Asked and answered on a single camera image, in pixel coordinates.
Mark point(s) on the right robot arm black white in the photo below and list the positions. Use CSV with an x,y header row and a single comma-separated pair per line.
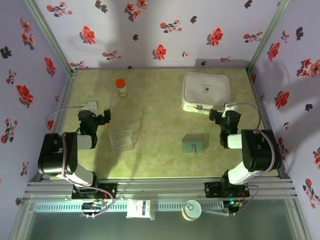
x,y
260,150

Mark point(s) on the clear acrylic box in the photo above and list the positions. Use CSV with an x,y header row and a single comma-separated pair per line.
x,y
121,140

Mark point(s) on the white square lidded container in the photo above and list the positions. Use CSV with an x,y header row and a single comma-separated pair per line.
x,y
205,87

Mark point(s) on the orange capped pill bottle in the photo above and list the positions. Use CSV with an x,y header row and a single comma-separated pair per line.
x,y
121,87

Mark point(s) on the tin can with pull tab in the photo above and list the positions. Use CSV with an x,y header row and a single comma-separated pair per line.
x,y
192,210

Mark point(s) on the white packet with blue print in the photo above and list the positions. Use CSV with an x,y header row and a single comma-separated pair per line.
x,y
137,208

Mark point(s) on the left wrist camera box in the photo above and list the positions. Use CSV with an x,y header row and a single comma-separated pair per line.
x,y
90,105

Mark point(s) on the aluminium side rail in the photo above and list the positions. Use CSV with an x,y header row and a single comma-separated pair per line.
x,y
262,112
67,100

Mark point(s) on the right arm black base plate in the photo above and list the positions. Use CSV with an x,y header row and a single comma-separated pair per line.
x,y
212,188

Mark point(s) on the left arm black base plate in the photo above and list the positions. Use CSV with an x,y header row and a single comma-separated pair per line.
x,y
110,191

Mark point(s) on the long aluminium frame rail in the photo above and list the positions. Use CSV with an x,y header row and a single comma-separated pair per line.
x,y
160,187

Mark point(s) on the aluminium corner post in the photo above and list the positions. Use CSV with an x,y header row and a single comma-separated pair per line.
x,y
268,32
47,32

